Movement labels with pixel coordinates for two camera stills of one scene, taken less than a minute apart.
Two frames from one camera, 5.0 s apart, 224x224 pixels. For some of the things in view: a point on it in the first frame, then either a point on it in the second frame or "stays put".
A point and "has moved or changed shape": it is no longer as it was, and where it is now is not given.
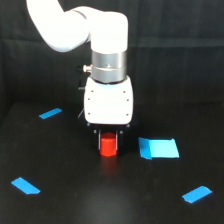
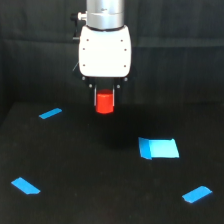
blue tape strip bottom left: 25,186 stays put
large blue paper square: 160,148 stays put
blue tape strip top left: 50,113 stays put
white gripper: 108,104 → 104,54
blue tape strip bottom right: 197,194 stays put
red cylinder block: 108,144 has moved or changed shape
